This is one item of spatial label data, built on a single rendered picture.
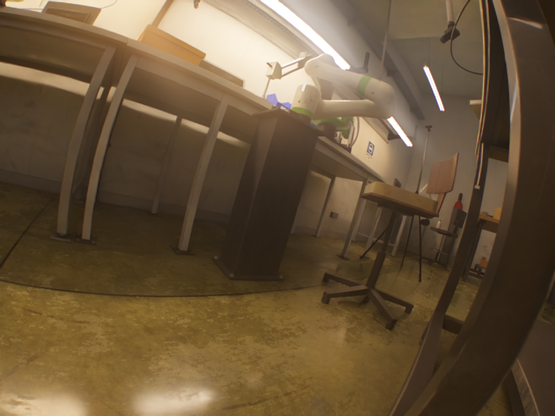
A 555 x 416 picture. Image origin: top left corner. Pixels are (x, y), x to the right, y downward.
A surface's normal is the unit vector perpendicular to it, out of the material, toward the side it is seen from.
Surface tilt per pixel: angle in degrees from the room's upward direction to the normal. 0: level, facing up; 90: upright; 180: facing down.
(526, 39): 90
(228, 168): 90
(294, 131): 90
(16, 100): 90
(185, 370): 0
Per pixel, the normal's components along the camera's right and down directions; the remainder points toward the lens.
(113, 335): 0.28, -0.96
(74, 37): 0.64, 0.23
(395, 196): -0.18, 0.01
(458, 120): -0.72, -0.16
